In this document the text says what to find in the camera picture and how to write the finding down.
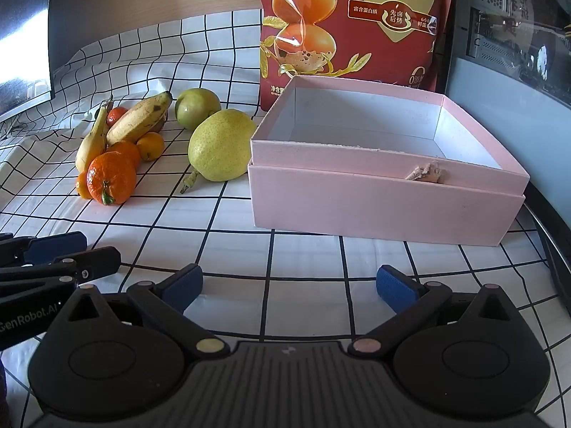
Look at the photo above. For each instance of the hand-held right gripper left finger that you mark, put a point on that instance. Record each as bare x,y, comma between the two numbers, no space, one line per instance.
185,287

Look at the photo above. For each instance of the large yellow banana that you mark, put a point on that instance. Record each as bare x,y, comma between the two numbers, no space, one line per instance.
138,118

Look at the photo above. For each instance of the pink cardboard box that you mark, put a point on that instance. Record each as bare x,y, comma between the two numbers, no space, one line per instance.
357,205

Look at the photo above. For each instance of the small mandarin orange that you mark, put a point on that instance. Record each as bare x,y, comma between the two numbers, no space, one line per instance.
150,146

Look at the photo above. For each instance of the white black-checked cloth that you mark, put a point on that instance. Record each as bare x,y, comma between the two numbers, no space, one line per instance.
290,267

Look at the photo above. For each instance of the dark computer monitor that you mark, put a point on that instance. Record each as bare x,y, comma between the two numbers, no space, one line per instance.
22,31

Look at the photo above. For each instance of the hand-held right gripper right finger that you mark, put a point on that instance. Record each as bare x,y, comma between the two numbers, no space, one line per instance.
395,285

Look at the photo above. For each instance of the red snack bag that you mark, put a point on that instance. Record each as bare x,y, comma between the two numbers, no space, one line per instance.
357,31

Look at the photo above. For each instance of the small yellow banana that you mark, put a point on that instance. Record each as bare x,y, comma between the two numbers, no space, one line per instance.
91,142

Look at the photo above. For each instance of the large mandarin orange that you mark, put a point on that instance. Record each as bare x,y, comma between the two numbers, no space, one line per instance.
111,174

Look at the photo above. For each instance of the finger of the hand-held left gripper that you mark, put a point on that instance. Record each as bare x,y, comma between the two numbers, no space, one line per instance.
58,245
96,261

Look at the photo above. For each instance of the yellow pear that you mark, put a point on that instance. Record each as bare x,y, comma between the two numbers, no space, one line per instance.
221,147

